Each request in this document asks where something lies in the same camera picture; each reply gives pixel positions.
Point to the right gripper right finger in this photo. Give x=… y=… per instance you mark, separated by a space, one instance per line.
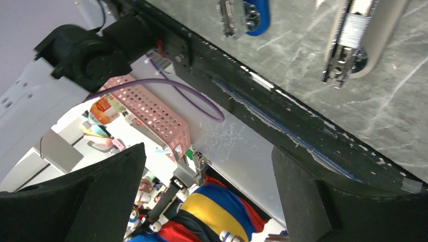
x=321 y=205

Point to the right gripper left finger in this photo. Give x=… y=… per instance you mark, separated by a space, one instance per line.
x=93 y=203

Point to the staple strip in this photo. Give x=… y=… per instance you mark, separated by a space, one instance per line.
x=353 y=30

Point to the black beige stapler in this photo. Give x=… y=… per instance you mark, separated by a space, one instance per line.
x=344 y=63

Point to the blue stapler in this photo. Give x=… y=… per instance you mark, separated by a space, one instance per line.
x=238 y=17

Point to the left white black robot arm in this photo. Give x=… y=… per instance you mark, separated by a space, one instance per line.
x=70 y=64

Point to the person in colourful clothing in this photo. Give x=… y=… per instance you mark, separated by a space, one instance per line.
x=215 y=211

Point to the pink perforated power supply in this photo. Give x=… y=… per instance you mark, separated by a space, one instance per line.
x=161 y=121

